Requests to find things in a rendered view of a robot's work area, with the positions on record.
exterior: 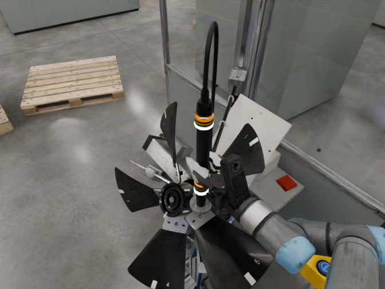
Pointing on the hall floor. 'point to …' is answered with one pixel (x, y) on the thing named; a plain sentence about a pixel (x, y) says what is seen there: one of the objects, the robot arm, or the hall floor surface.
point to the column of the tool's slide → (247, 36)
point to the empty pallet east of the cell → (71, 84)
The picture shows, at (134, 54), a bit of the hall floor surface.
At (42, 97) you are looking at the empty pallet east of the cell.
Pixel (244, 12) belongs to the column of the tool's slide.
